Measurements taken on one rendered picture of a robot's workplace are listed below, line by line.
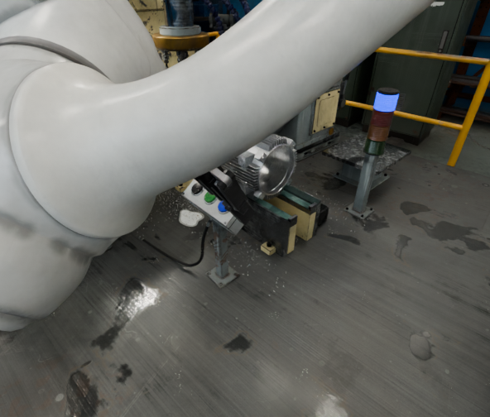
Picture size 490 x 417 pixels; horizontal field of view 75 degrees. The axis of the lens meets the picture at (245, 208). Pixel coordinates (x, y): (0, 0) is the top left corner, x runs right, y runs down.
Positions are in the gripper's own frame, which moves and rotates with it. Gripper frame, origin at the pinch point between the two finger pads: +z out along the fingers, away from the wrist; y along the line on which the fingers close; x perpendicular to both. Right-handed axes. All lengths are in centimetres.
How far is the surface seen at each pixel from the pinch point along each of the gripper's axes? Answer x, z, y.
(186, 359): 30.4, 21.6, 3.0
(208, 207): 1.9, 10.6, 15.6
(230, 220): 1.5, 10.7, 8.3
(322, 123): -64, 69, 47
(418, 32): -272, 193, 113
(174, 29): -35, 0, 62
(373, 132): -47, 39, 8
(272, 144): -23.7, 22.3, 22.4
